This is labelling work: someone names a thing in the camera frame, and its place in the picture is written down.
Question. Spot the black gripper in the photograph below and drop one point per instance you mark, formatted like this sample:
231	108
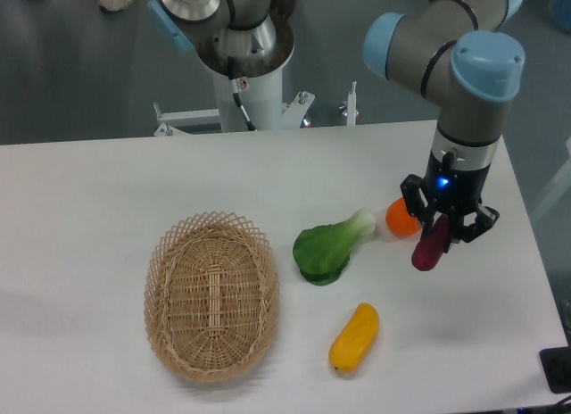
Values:
456	193

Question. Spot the purple sweet potato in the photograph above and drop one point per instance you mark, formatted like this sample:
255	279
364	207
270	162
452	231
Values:
431	246

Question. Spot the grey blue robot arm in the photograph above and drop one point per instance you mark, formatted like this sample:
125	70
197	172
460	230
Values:
453	55

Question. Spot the woven wicker basket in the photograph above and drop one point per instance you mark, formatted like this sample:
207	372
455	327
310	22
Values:
212	297

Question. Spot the orange fruit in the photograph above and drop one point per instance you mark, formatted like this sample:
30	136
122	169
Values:
399	221

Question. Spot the green bok choy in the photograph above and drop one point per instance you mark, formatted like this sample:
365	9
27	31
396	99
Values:
323	252

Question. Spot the yellow mango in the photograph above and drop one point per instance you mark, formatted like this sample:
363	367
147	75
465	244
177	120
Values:
352	345

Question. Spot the black device at table edge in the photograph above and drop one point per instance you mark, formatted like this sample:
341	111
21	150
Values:
556	368

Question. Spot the white metal base frame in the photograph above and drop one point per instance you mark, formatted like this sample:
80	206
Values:
294	115

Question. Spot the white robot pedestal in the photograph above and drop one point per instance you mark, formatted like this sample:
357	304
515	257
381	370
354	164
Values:
248	67

